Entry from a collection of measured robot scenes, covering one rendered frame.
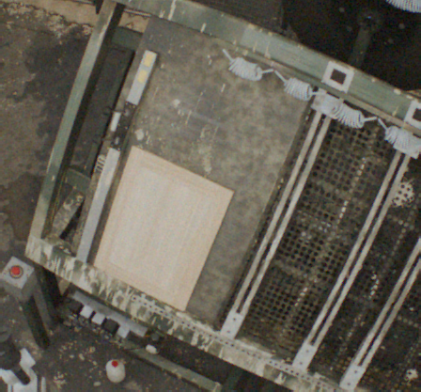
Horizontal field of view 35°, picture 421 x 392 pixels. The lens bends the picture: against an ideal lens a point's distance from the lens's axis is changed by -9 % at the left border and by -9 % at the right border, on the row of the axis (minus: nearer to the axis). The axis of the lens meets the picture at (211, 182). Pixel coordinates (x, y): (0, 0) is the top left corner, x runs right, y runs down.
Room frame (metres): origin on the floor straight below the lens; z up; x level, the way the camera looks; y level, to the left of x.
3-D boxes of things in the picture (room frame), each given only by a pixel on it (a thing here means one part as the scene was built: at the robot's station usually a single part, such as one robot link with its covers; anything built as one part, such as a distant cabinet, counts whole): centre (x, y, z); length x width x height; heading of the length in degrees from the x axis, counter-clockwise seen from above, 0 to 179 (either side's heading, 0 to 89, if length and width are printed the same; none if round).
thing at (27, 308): (1.15, 0.77, 0.38); 0.06 x 0.06 x 0.75; 72
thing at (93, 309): (1.08, 0.33, 0.69); 0.50 x 0.14 x 0.24; 72
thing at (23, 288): (1.15, 0.77, 0.84); 0.12 x 0.12 x 0.18; 72
